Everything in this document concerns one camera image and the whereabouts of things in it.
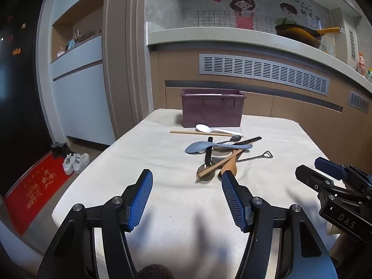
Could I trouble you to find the grey kitchen countertop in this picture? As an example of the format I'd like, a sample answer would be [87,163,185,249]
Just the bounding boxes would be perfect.
[146,21,372,94]

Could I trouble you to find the wooden kitchen cabinet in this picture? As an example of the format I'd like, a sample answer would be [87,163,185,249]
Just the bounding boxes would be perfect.
[150,44,372,175]

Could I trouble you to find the dark brown rounded object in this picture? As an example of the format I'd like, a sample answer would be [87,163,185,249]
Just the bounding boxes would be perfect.
[138,263,175,279]

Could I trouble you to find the large grey vent grille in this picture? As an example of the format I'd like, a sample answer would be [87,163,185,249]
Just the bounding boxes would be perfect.
[199,53,331,96]

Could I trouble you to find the small grey vent grille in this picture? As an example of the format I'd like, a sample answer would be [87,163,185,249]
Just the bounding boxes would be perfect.
[348,90,370,114]

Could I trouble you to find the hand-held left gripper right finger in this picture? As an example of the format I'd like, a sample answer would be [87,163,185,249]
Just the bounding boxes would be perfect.
[221,170,340,279]

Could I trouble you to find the cartoon wall sticker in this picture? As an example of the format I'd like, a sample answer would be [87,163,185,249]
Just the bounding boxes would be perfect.
[183,0,324,33]

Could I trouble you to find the wooden chopstick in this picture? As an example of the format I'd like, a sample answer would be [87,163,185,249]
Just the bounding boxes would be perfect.
[170,130,233,137]

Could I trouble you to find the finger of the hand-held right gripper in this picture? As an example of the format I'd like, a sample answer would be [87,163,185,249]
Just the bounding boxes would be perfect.
[315,156,349,179]
[295,165,332,194]

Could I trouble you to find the small items on shelf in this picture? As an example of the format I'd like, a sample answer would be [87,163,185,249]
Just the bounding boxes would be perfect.
[56,28,103,59]

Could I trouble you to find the narrow wall vent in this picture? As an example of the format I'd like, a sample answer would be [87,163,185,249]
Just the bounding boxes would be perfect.
[347,28,357,62]

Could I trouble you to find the wooden spatula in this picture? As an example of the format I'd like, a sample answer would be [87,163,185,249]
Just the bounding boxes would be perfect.
[200,150,244,176]

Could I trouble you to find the orange bottle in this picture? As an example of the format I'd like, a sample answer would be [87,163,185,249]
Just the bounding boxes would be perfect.
[356,52,367,75]

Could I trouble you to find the black-handled round scoop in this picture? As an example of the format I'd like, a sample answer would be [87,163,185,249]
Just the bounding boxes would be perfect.
[197,136,216,183]

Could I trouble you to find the black shoes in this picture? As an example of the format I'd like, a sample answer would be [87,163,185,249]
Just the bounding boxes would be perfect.
[51,141,70,159]

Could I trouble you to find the red door mat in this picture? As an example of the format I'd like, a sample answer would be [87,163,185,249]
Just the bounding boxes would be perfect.
[5,152,71,236]

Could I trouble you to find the white plastic spoon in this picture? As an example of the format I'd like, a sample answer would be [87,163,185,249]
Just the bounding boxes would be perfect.
[195,124,242,136]

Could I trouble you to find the black-handled knife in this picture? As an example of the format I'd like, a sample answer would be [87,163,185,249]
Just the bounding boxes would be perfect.
[232,136,262,146]

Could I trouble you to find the white wall cabinet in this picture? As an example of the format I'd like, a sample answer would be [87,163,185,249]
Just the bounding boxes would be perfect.
[37,0,117,146]

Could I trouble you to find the shovel-shaped metal spoon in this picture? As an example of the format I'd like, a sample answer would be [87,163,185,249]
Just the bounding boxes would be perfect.
[210,150,274,166]

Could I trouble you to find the wooden spoon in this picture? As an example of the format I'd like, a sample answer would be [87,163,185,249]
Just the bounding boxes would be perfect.
[218,149,245,181]

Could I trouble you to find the frying pan with orange handle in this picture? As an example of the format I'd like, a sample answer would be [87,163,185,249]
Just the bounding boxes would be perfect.
[274,23,345,49]

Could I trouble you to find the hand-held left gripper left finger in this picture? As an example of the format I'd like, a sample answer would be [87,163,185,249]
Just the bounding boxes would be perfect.
[37,169,154,279]

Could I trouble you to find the purple plastic bin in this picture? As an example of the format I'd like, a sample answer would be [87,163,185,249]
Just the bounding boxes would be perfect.
[180,89,246,128]

